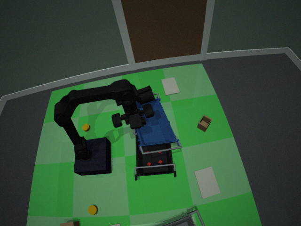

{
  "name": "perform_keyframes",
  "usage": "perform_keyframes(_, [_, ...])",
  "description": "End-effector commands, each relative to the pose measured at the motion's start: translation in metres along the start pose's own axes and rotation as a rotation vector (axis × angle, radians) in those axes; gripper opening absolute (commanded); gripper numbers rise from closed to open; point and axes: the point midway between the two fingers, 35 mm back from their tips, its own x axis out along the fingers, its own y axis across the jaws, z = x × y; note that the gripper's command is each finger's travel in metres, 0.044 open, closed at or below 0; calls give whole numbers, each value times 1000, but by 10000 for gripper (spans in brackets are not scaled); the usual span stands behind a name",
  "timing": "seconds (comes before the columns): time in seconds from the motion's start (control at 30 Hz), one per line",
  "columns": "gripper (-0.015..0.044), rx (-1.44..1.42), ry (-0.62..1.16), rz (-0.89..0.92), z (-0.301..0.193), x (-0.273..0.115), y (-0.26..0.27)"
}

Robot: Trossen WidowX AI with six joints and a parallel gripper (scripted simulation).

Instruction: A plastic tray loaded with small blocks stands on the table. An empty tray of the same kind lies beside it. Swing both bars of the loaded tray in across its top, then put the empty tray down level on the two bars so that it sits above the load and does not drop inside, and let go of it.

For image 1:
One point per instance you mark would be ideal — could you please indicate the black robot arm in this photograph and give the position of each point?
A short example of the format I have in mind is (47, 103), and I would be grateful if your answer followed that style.
(122, 91)

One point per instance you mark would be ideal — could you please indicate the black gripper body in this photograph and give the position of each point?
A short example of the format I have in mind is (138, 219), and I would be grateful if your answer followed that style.
(117, 119)

